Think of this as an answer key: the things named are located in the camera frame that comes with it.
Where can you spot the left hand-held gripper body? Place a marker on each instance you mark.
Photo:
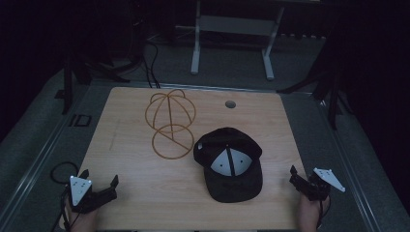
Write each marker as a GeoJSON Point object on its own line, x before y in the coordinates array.
{"type": "Point", "coordinates": [79, 190]}

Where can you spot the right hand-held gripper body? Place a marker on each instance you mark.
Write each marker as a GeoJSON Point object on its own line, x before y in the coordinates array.
{"type": "Point", "coordinates": [323, 182]}

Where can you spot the white metal desk frame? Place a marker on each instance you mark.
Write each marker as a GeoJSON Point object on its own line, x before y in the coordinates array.
{"type": "Point", "coordinates": [237, 25]}

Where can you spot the black baseball cap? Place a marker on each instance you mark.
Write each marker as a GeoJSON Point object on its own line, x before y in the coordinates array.
{"type": "Point", "coordinates": [235, 187]}

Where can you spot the person's right hand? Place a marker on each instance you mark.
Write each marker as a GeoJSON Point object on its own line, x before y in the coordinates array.
{"type": "Point", "coordinates": [310, 213]}

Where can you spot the black stand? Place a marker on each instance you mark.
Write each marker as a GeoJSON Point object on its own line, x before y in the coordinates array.
{"type": "Point", "coordinates": [332, 96]}
{"type": "Point", "coordinates": [68, 87]}

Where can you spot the person's left hand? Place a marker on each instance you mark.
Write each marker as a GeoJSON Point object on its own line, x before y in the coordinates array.
{"type": "Point", "coordinates": [83, 221]}

